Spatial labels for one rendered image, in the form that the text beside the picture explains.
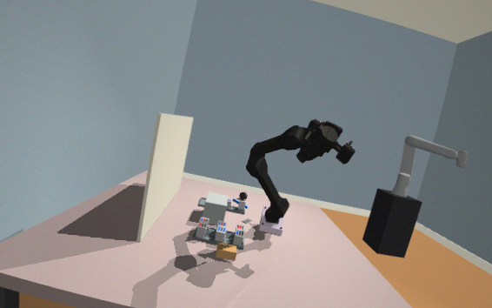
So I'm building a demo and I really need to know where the tan cardboard box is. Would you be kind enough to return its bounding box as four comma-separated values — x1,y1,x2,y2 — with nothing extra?
216,243,236,261

